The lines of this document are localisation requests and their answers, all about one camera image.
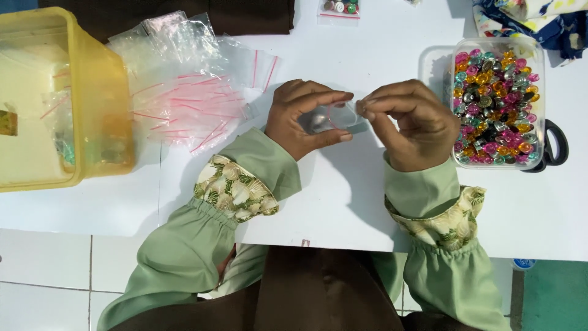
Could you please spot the person's right hand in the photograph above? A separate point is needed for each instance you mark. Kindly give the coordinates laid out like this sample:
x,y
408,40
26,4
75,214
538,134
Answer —
x,y
413,128

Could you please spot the small clear zip bag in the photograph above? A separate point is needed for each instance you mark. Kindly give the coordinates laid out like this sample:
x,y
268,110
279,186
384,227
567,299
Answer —
x,y
333,118

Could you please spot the person's left hand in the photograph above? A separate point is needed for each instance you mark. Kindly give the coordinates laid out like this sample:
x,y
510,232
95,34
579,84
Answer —
x,y
289,122

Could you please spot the person's brown skirt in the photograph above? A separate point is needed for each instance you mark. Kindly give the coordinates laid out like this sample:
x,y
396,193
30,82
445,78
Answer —
x,y
303,294

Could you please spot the dark brown cloth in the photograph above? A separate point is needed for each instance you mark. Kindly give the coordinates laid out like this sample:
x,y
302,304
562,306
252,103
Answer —
x,y
248,16

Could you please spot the black scissors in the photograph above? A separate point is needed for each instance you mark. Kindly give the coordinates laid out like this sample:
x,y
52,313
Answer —
x,y
553,147

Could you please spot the blue bottle cap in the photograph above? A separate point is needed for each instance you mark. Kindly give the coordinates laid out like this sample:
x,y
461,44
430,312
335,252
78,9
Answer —
x,y
522,264

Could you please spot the clear plastic container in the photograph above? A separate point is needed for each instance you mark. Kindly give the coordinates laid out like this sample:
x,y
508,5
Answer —
x,y
498,103

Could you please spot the heap of colourful buttons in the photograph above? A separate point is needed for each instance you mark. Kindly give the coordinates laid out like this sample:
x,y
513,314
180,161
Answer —
x,y
496,105

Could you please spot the patterned blue white fabric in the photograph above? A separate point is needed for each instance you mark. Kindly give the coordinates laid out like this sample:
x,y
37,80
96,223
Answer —
x,y
533,23

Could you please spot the yellow plastic tub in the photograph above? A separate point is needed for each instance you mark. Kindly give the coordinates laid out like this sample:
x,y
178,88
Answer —
x,y
50,99

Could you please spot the zip bag filled with buttons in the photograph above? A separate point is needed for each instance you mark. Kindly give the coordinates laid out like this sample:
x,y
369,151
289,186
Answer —
x,y
339,8

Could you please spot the pile of clear zip bags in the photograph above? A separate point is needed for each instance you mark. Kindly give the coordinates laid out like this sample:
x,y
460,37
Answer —
x,y
193,87

